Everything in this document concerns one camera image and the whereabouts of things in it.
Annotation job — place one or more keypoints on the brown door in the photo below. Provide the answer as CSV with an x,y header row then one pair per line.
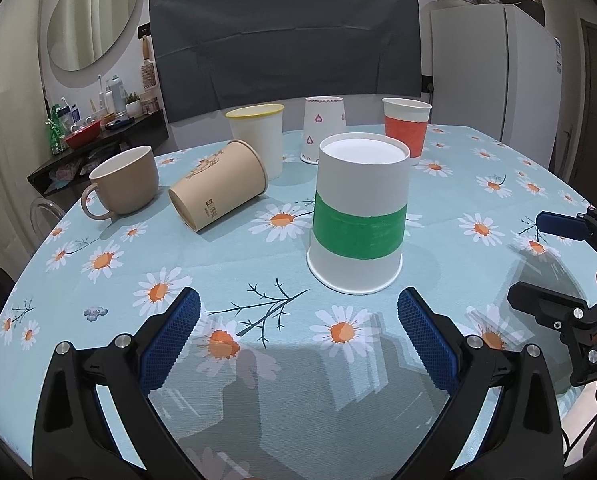
x,y
595,110

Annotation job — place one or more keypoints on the white bottle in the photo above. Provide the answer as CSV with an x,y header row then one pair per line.
x,y
114,95

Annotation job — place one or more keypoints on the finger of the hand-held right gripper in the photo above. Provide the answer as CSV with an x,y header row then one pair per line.
x,y
560,225
548,306

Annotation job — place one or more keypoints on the black wall shelf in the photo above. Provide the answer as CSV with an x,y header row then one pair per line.
x,y
138,132

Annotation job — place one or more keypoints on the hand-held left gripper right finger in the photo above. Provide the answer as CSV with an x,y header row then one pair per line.
x,y
428,340

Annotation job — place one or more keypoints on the clear plastic chair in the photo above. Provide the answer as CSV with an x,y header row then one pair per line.
x,y
41,220

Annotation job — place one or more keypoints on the white curtain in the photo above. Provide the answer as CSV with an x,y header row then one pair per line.
x,y
8,160

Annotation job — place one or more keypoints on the wall socket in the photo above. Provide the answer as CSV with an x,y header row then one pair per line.
x,y
428,85

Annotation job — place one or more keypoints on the white refrigerator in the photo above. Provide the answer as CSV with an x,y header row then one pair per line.
x,y
498,80

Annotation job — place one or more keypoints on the dark grey cloth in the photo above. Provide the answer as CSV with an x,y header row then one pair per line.
x,y
283,45

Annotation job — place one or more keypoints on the beige ceramic mug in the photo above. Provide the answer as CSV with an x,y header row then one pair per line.
x,y
126,180

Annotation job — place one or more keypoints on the small potted plant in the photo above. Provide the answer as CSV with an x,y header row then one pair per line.
x,y
134,105

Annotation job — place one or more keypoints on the tan paper cup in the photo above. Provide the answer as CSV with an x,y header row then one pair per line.
x,y
218,187

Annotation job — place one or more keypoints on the white paper cup heart print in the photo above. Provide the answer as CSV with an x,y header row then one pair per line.
x,y
323,122

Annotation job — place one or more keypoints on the oval wall mirror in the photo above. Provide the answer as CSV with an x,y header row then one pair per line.
x,y
93,12

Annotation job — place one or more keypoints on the wooden hairbrush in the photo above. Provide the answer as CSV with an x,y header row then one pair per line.
x,y
148,67

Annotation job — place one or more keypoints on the white cup yellow rim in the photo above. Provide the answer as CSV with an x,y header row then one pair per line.
x,y
261,132

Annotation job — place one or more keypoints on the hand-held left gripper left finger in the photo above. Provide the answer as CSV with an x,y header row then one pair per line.
x,y
171,340

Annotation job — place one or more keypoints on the white paper cup red band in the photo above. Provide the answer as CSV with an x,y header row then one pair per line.
x,y
406,127

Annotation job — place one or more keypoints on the white paper cup green band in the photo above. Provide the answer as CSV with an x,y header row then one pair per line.
x,y
359,200

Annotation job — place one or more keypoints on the green bottle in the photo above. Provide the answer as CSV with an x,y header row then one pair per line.
x,y
56,130

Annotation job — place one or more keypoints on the red bowl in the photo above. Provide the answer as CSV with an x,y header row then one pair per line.
x,y
82,134

